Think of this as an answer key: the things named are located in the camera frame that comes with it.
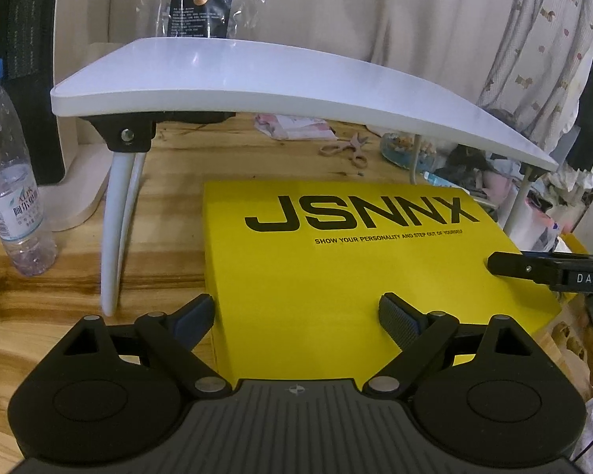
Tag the blue bowl of small pieces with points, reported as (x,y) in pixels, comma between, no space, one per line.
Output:
(400,153)

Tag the pile of mixed clutter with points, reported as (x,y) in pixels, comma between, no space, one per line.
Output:
(479,177)

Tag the yellow cardboard box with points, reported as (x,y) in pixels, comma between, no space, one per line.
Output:
(336,276)

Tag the wooden desktop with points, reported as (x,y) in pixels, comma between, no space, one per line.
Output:
(54,306)

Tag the white folding lap table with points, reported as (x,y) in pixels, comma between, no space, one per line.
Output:
(276,74)

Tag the clear plastic bag black label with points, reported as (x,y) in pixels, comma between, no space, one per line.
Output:
(202,5)

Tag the beige cloth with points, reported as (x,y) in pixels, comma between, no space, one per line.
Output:
(375,19)

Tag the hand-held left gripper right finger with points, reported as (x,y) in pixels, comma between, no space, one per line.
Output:
(396,320)

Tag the pink white packet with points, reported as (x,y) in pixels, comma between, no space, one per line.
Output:
(296,126)

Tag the clear plastic water bottle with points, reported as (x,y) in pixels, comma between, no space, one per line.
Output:
(15,197)

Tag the tan scissors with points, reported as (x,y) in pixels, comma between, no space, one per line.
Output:
(348,148)

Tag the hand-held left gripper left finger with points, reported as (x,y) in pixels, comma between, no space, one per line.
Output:
(198,317)

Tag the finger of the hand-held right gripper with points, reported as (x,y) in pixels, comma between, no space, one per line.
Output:
(518,265)

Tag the floral print cloth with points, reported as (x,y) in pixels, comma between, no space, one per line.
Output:
(543,44)

